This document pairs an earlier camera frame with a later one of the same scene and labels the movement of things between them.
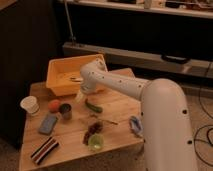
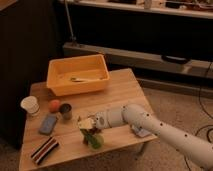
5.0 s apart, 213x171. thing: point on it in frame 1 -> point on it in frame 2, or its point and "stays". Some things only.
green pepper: (92, 107) -> (92, 141)
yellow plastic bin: (63, 75) stays
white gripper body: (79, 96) -> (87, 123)
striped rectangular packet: (44, 150) stays
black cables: (207, 125) stays
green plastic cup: (96, 141) stays
